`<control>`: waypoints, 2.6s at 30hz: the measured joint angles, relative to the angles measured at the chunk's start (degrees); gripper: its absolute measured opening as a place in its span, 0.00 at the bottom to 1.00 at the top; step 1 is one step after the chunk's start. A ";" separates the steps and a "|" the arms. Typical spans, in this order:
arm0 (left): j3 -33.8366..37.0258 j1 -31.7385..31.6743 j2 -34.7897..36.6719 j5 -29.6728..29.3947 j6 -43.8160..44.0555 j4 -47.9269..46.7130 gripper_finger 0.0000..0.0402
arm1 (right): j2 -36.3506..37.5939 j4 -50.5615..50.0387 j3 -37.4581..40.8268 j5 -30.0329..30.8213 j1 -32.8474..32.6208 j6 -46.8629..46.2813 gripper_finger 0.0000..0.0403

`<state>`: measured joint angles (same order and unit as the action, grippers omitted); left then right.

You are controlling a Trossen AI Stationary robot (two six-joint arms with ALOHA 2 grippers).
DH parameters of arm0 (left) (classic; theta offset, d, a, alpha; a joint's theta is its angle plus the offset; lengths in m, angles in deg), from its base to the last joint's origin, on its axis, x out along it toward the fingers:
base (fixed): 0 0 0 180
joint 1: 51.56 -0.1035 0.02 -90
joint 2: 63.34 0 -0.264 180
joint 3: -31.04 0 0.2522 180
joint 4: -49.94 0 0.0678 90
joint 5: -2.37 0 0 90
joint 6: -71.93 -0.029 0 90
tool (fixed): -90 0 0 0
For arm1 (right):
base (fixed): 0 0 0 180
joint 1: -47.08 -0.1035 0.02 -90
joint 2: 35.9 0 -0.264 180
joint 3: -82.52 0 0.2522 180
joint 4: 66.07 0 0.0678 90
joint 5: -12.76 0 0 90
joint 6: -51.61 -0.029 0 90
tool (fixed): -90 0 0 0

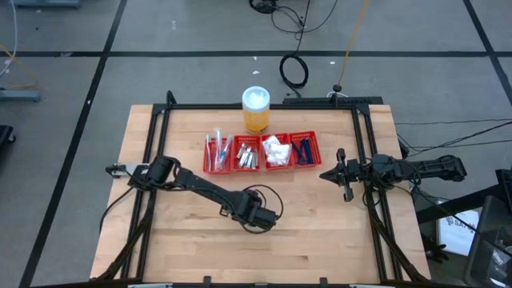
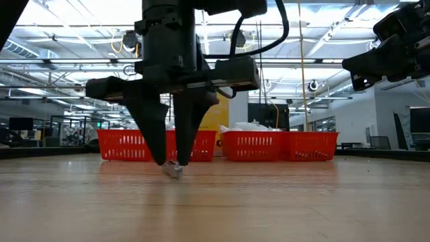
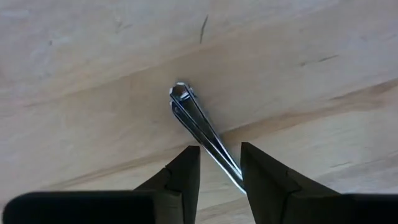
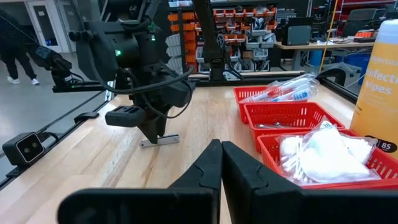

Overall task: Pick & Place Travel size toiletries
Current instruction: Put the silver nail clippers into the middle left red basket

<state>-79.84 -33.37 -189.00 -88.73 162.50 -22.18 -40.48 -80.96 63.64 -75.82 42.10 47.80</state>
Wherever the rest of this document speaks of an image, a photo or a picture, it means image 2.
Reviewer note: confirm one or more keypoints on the yellow disinfecting wipes canister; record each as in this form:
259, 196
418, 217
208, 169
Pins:
218, 117

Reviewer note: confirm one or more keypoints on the silver metal nail clipper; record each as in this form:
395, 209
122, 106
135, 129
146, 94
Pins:
173, 170

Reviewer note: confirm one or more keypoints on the white structural column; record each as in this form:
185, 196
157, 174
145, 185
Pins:
239, 111

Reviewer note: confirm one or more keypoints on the black booth frame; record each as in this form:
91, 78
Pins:
84, 129

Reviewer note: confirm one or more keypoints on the black computer monitor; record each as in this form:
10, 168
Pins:
20, 123
420, 119

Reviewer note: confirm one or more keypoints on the white robot in booth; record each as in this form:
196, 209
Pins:
72, 131

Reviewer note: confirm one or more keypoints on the grey office chair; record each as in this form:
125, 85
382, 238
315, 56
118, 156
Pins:
379, 142

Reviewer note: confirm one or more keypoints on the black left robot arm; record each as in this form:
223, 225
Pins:
168, 8

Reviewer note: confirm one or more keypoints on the long ceiling strip light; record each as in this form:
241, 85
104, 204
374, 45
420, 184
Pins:
67, 60

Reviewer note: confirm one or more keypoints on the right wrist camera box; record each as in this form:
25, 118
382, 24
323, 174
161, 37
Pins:
386, 27

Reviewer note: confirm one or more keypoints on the silver ceiling air duct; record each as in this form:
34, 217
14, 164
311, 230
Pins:
336, 87
16, 47

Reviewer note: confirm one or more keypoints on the small black ceiling reel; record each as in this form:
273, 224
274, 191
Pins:
313, 85

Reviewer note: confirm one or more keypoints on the black wall screen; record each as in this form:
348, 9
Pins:
265, 114

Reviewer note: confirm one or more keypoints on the black leaning panel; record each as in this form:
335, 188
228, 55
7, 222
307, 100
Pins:
401, 134

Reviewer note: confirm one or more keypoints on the black table frame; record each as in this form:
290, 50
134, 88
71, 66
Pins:
33, 153

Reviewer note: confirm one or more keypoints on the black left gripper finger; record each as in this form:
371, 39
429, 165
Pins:
188, 117
151, 121

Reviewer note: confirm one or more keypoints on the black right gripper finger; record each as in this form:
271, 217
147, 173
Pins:
379, 60
362, 83

